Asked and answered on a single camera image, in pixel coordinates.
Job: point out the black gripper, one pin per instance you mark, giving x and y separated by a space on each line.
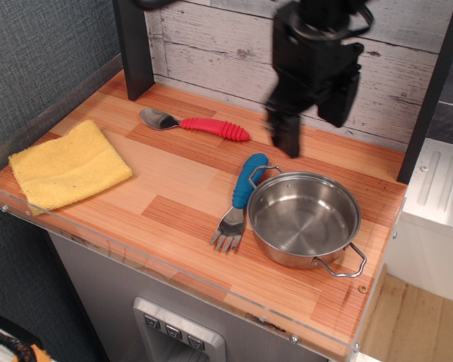
314 67

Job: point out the stainless steel pot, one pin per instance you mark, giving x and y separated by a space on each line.
304 220

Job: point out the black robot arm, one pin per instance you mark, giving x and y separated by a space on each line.
313 65

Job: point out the white toy sink unit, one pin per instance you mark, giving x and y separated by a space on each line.
420 251

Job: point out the yellow cloth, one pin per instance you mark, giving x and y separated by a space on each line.
68 169

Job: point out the grey cabinet with dispenser panel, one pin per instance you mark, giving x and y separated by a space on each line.
141 317

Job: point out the clear acrylic edge guard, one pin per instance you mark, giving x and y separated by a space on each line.
170 241

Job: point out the orange object bottom left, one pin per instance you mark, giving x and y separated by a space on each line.
38 355

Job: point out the blue handled fork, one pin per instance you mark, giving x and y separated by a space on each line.
229 231

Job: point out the red handled spoon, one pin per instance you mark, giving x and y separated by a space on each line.
159 120

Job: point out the right dark post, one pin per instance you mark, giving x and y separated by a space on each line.
434 90

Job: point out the dark post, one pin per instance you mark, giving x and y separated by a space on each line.
134 46
434 90

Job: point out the left dark post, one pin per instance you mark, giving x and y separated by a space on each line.
134 46

